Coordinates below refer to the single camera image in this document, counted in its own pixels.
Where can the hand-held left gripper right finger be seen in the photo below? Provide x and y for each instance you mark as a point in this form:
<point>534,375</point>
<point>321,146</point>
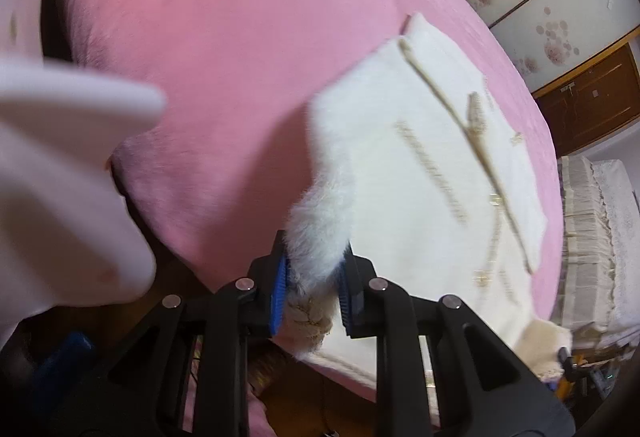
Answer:
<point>347,302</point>

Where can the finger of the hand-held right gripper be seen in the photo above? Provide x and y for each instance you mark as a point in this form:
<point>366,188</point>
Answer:
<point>565,359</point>

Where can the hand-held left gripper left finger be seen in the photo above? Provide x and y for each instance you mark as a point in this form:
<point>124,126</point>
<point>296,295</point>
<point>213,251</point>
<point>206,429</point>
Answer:
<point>277,297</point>

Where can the white knitted cardigan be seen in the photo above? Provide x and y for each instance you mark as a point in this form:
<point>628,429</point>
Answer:
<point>425,217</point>

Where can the lace covered furniture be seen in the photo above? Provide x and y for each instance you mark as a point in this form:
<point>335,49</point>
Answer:
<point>595,242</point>

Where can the blue blurred object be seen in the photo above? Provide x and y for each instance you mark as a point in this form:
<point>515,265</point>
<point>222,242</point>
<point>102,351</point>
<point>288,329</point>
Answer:
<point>65,362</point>

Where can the white blurred object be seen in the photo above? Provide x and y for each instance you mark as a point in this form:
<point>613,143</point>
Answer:
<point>60,197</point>

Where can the wooden door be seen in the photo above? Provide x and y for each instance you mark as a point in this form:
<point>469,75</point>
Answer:
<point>590,102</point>

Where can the pink plush bed blanket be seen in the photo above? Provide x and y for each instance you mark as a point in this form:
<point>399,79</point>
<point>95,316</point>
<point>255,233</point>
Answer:
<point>225,42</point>

